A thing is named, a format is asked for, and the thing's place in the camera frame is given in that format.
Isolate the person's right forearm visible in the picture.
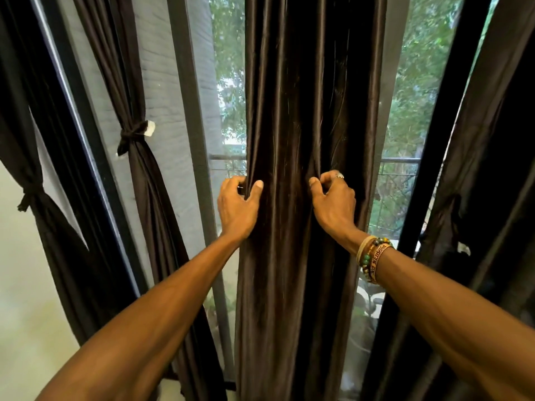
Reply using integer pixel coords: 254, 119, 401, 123
376, 248, 535, 401

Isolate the person's left hand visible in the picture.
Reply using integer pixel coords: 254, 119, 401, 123
217, 175, 265, 243

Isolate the orange woven patterned bracelet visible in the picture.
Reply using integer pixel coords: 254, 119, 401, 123
367, 242, 395, 287

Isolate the green beaded bracelet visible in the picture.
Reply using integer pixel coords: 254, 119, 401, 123
360, 237, 392, 282

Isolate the dark brown curtain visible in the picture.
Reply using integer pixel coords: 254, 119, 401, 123
71, 0, 228, 401
0, 0, 139, 347
360, 0, 535, 401
234, 0, 388, 401

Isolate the person's right hand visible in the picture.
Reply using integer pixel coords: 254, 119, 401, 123
308, 170, 368, 255

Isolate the black metal balcony railing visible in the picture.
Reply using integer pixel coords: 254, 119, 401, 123
208, 153, 422, 238

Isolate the person's left forearm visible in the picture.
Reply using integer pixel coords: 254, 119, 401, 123
35, 233, 243, 401

